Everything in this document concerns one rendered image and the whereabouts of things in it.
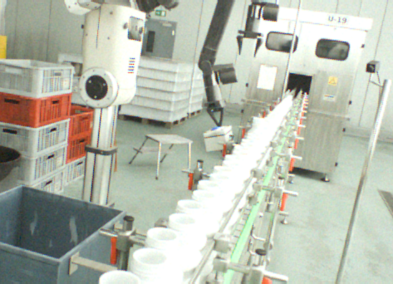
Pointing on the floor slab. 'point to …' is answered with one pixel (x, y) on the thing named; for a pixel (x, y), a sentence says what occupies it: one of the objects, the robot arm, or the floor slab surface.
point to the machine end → (310, 78)
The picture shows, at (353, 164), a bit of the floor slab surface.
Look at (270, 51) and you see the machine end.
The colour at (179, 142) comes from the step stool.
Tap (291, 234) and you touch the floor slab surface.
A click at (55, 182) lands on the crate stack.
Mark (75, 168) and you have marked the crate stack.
